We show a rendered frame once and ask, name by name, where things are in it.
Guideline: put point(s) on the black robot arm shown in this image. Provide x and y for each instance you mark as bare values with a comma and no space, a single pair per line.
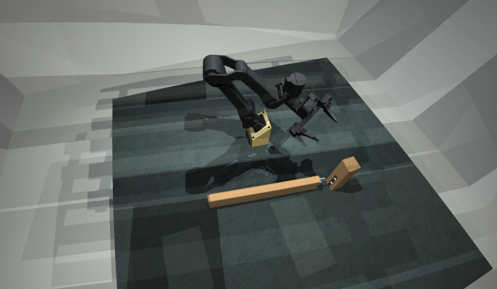
214,73

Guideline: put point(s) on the wooden post with slot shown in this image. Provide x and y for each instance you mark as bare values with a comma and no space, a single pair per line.
343,172

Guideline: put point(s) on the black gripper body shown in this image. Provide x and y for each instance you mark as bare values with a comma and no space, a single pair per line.
322,101

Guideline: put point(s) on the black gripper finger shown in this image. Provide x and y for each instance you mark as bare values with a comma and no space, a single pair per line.
327,109
304,132

